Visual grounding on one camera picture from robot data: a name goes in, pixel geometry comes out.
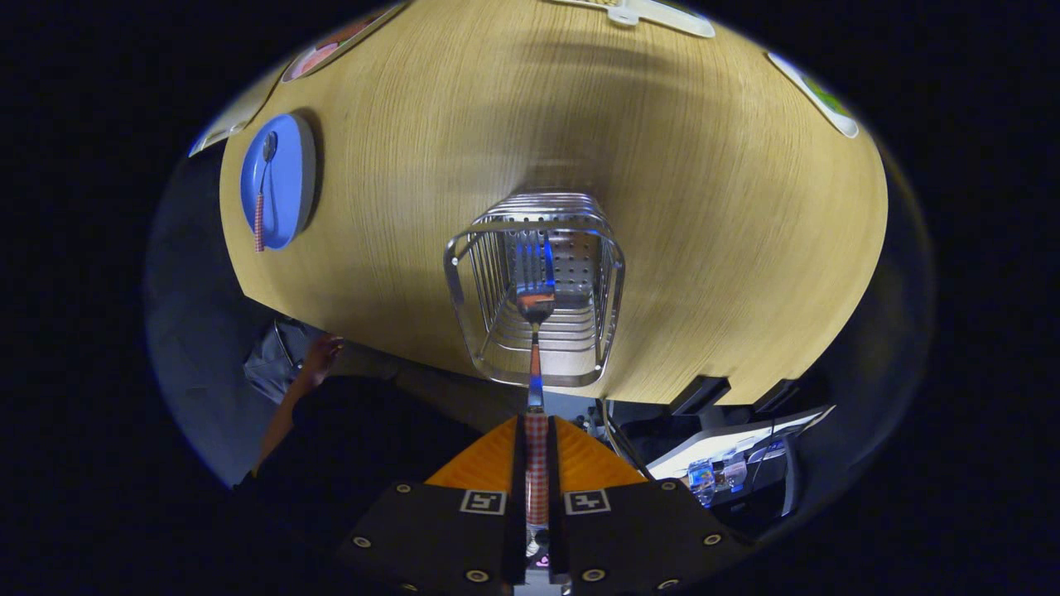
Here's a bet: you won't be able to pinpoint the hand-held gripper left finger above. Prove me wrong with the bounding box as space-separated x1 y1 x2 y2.
334 416 528 596

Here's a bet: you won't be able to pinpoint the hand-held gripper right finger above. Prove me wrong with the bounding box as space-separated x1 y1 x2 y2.
547 416 756 595

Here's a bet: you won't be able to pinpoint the fork with red checkered handle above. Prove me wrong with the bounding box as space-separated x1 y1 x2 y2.
513 232 557 564

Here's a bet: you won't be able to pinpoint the spoon with red checkered handle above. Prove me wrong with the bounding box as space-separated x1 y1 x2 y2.
253 131 279 253

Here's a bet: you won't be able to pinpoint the person's black clothing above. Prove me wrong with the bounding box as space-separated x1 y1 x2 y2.
232 377 531 596

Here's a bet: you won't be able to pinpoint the grey bag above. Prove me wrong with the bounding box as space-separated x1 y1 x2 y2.
243 319 332 406

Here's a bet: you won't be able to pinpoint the blue plate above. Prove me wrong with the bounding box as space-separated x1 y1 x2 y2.
239 113 317 251

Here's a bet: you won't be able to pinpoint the white toaster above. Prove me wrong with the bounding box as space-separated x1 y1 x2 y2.
189 79 287 158

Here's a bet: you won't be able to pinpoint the white coaster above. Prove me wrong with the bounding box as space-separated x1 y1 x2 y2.
766 51 862 139

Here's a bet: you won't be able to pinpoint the cream plate with meat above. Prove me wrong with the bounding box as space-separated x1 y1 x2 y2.
280 4 407 84

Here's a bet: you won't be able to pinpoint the white divided tray with beans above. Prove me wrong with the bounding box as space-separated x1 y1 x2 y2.
547 0 717 38

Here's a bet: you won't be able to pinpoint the black cables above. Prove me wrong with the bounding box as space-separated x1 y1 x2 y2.
595 400 657 483

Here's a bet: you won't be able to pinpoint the metal wire cutlery basket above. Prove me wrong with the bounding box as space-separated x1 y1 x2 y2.
443 192 626 388

